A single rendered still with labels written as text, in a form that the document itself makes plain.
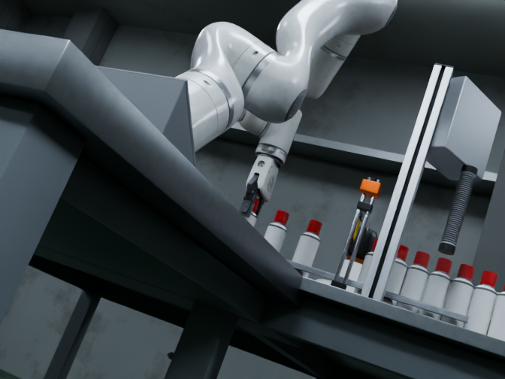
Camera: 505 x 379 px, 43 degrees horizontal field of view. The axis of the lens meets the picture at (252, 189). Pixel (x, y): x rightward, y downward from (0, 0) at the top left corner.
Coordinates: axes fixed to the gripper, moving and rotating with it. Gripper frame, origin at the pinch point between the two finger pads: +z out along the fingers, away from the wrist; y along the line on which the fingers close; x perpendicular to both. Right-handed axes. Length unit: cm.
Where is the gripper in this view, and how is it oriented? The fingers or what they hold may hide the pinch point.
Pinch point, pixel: (248, 213)
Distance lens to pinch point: 168.9
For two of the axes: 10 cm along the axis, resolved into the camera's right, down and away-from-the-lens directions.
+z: -3.5, 9.0, -2.6
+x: -9.1, -2.6, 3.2
